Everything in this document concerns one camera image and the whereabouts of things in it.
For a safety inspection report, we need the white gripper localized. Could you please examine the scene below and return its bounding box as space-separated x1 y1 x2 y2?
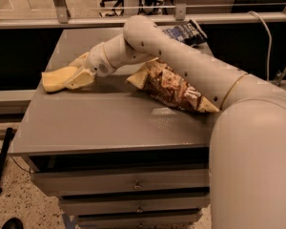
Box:
64 42 115 90

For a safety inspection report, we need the yellow sponge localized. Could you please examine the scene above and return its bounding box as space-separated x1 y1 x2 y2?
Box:
42 66 77 93

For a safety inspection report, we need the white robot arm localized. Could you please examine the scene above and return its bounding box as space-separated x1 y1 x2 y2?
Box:
66 15 286 229

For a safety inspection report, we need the brown yellow chip bag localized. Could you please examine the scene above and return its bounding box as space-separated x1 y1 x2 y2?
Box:
127 59 218 113

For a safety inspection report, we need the grey drawer cabinet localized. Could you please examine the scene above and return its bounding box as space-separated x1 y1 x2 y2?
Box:
8 25 220 229

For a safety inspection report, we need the dark blue snack bag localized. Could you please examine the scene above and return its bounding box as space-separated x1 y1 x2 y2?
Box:
163 20 208 47

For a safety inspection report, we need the black stand leg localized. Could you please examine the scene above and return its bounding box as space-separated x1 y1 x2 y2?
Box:
0 127 14 194

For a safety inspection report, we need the black shoe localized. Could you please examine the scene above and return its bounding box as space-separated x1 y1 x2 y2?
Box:
1 218 24 229

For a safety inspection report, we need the metal railing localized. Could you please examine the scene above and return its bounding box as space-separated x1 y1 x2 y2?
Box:
0 0 286 30

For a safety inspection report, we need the white cable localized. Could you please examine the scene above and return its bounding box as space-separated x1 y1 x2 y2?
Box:
247 10 274 82

